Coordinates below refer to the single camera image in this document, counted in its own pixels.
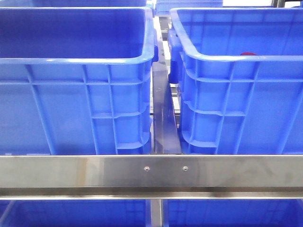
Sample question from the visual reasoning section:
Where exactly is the red mushroom push button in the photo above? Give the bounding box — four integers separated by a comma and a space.
241, 52, 257, 56

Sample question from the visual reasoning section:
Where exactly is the large blue crate left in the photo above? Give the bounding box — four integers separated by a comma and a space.
0, 7, 157, 155

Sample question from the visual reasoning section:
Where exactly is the large blue crate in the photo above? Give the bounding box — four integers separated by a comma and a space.
168, 8, 303, 155
0, 7, 157, 155

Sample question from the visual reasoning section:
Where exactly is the large blue crate right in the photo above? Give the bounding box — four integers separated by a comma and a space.
168, 8, 303, 155

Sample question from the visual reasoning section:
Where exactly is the blue crate lower right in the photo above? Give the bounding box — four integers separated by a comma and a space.
164, 199, 303, 227

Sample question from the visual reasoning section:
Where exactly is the blue crate far right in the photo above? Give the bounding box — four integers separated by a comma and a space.
155, 0, 223, 15

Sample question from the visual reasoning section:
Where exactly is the blue crate lower left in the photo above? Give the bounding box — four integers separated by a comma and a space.
0, 200, 151, 227

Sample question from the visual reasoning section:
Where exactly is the blue crate far left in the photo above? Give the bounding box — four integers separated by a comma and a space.
0, 0, 154, 9

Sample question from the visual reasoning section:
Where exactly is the steel centre divider rail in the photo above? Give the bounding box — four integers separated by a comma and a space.
151, 16, 182, 156

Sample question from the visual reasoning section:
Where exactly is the steel lower vertical post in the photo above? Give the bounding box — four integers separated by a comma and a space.
151, 199, 164, 227

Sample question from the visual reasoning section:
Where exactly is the stainless steel front rail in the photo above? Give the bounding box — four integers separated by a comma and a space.
0, 155, 303, 200

